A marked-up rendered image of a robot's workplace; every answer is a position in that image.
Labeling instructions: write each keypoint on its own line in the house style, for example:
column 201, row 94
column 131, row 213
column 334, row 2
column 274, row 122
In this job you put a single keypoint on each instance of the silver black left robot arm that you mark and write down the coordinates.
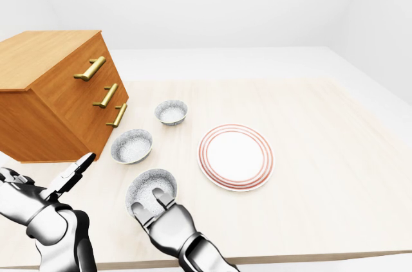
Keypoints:
column 64, row 243

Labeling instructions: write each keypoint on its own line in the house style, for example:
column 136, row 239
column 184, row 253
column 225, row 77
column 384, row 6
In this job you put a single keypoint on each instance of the wooden cabinet drawer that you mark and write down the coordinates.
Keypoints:
column 61, row 88
column 98, row 137
column 84, row 111

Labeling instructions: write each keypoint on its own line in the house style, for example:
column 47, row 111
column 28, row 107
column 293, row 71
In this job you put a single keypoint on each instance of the white plate with red rings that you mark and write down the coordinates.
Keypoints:
column 236, row 157

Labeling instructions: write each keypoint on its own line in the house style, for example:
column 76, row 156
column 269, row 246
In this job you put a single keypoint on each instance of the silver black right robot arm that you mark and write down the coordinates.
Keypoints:
column 206, row 257

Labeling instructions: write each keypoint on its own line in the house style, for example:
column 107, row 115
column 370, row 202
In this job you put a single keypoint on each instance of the patterned grey bowl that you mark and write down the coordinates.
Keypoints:
column 170, row 112
column 131, row 146
column 146, row 185

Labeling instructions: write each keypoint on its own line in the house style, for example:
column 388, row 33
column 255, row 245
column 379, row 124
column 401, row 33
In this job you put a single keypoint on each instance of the wooden cabinet with drawers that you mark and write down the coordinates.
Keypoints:
column 19, row 124

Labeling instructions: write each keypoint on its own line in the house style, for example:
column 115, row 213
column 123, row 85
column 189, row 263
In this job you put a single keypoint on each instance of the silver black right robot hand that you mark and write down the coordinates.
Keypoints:
column 170, row 225

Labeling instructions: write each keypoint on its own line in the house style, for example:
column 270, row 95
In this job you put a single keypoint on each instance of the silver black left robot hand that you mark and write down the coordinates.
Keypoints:
column 19, row 199

